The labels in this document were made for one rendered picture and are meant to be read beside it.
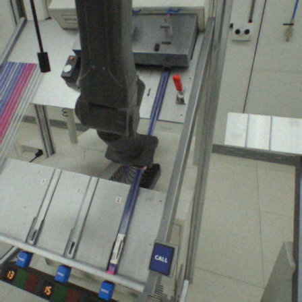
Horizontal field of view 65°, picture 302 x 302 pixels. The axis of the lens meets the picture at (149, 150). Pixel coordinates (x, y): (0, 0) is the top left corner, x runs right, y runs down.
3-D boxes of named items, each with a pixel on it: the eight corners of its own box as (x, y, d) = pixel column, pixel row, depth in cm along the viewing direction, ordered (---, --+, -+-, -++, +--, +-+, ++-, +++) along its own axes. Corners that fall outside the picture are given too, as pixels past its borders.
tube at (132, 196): (115, 274, 51) (113, 274, 50) (109, 272, 51) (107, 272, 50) (168, 75, 65) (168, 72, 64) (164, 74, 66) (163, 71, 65)
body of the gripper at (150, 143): (116, 133, 53) (102, 117, 46) (160, 139, 50) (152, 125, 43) (107, 160, 51) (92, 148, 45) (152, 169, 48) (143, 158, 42)
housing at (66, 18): (205, 46, 73) (205, 5, 60) (71, 42, 87) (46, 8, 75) (210, 26, 75) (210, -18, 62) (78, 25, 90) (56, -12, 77)
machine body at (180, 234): (174, 321, 108) (184, 220, 78) (48, 272, 129) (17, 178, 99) (199, 220, 161) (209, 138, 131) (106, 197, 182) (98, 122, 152)
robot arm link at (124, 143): (89, 137, 39) (121, 141, 37) (101, 99, 41) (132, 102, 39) (106, 150, 45) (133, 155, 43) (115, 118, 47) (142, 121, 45)
